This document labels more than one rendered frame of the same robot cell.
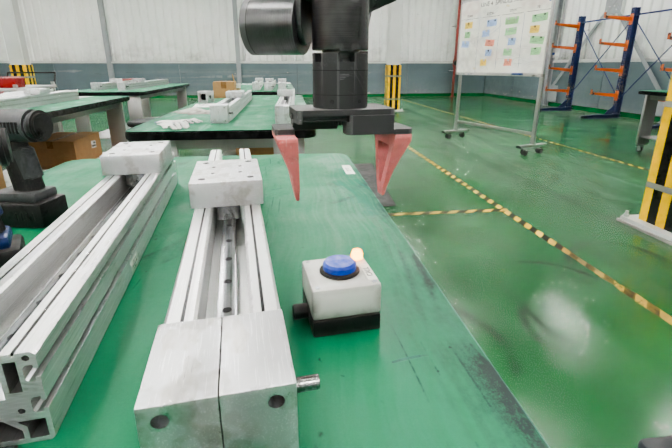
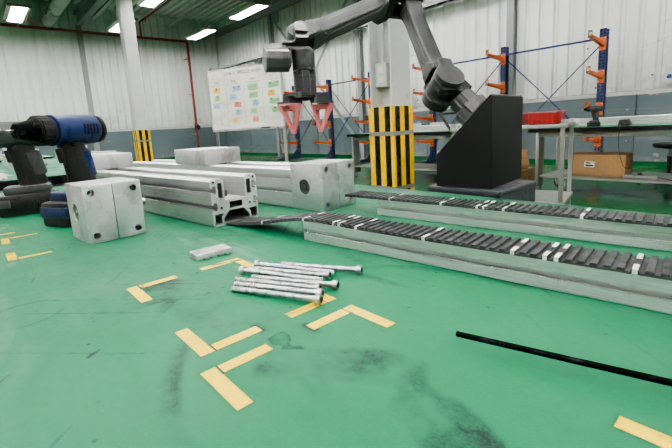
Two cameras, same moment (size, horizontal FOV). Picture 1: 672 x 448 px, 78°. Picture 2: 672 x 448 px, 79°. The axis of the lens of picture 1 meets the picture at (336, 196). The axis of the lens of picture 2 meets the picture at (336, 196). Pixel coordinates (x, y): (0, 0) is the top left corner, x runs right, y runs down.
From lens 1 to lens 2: 0.73 m
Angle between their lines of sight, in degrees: 35
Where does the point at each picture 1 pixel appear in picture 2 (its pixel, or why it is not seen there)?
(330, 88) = (307, 83)
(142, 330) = not seen: hidden behind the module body
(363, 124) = (320, 98)
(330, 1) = (305, 50)
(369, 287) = not seen: hidden behind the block
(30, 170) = (41, 167)
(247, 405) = (343, 166)
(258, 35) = (275, 63)
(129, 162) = (111, 159)
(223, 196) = (221, 156)
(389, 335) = not seen: hidden behind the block
